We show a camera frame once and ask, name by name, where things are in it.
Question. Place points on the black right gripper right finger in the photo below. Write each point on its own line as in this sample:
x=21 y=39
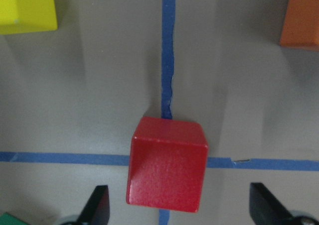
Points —
x=265 y=208

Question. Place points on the green wooden block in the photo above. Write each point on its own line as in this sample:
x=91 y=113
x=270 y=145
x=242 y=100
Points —
x=8 y=219

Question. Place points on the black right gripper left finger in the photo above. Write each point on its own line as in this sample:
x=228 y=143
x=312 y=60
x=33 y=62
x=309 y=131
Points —
x=97 y=208

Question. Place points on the orange wooden block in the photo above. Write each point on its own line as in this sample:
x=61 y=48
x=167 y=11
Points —
x=301 y=25

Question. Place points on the yellow wooden block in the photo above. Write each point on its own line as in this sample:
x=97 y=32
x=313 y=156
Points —
x=25 y=16

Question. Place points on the red wooden block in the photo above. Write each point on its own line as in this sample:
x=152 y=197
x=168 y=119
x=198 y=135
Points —
x=167 y=165

